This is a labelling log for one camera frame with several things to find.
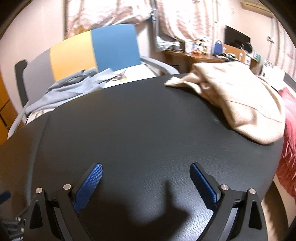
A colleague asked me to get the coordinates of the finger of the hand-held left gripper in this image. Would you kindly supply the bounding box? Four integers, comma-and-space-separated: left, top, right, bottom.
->
0, 191, 11, 204

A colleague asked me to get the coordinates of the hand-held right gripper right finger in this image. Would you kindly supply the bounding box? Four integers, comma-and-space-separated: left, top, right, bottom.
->
189, 162, 270, 241

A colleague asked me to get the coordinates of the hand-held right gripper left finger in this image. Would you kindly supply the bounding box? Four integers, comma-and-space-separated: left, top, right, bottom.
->
23, 162, 103, 241

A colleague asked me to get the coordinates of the beige knit sweater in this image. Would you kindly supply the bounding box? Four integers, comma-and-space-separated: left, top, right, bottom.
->
165, 62, 286, 145

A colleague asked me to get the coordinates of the red quilted blanket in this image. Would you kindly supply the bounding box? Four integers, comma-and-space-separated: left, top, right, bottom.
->
275, 87, 296, 197

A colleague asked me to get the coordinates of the grey-blue garment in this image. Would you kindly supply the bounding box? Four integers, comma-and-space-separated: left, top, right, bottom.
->
25, 68, 114, 115

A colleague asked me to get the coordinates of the white deer print cushion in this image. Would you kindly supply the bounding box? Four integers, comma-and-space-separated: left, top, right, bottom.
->
25, 65, 160, 124

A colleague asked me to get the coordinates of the grey yellow blue armchair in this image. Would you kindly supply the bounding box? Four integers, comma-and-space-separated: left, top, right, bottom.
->
8, 24, 181, 139

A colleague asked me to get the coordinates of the wooden desk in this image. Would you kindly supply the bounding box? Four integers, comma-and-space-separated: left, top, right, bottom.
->
164, 50, 259, 75

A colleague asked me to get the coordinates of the blue bag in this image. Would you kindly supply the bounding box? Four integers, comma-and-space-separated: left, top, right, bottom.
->
213, 39, 223, 55

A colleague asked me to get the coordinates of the grey crumpled plastic bag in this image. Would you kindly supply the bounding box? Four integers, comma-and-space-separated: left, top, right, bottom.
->
156, 36, 181, 52

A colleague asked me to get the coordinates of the black monitor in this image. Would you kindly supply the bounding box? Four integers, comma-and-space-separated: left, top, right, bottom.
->
225, 25, 251, 50

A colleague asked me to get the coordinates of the patterned curtain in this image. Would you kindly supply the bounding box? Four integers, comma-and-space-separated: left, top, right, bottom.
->
155, 0, 222, 47
63, 0, 154, 39

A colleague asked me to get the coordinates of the wall air conditioner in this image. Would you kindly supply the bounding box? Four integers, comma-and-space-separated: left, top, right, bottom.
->
240, 1, 273, 16

